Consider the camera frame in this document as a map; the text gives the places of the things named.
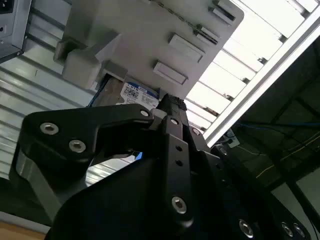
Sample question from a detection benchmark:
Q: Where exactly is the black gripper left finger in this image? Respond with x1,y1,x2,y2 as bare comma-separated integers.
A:
9,94,195,229

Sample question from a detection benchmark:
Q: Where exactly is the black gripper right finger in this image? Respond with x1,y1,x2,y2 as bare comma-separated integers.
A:
174,96,234,186

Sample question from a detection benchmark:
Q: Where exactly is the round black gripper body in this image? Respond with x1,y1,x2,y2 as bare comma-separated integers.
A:
43,146,316,240

